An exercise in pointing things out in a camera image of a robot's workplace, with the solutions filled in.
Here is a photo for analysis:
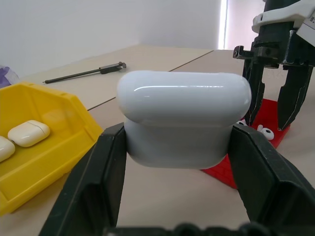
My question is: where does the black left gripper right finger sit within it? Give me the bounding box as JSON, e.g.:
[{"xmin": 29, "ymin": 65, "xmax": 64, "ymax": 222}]
[{"xmin": 228, "ymin": 122, "xmax": 315, "ymax": 236}]

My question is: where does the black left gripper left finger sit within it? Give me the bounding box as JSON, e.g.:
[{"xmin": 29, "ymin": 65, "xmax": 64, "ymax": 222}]
[{"xmin": 38, "ymin": 121, "xmax": 127, "ymax": 236}]

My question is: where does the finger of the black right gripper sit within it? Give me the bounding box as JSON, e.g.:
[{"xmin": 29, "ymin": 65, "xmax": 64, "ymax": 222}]
[
  {"xmin": 242, "ymin": 58, "xmax": 266, "ymax": 126},
  {"xmin": 277, "ymin": 64, "xmax": 314, "ymax": 131}
]

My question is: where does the white earbud charging case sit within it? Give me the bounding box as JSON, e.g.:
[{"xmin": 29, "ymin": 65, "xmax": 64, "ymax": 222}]
[
  {"xmin": 116, "ymin": 70, "xmax": 252, "ymax": 170},
  {"xmin": 7, "ymin": 119, "xmax": 51, "ymax": 148},
  {"xmin": 0, "ymin": 136, "xmax": 16, "ymax": 163}
]

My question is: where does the yellow plastic bin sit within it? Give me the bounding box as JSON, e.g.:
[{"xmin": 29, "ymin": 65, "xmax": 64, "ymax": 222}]
[{"xmin": 0, "ymin": 82, "xmax": 104, "ymax": 217}]

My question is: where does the bright narrow window strip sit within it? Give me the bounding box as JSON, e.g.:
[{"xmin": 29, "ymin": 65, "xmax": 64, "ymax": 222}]
[{"xmin": 217, "ymin": 0, "xmax": 229, "ymax": 51}]

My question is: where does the thin black rod tool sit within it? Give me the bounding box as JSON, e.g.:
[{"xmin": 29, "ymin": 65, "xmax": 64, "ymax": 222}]
[{"xmin": 43, "ymin": 61, "xmax": 127, "ymax": 85}]

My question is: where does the purple translucent bag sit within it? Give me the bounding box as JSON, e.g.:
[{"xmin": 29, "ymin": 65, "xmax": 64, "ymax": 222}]
[{"xmin": 0, "ymin": 64, "xmax": 20, "ymax": 89}]

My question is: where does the red brick-pattern base plate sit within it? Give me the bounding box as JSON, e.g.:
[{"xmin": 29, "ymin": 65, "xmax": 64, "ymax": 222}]
[{"xmin": 200, "ymin": 97, "xmax": 292, "ymax": 190}]

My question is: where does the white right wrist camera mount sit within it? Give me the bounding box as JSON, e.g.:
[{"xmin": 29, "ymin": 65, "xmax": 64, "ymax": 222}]
[{"xmin": 251, "ymin": 0, "xmax": 315, "ymax": 48}]

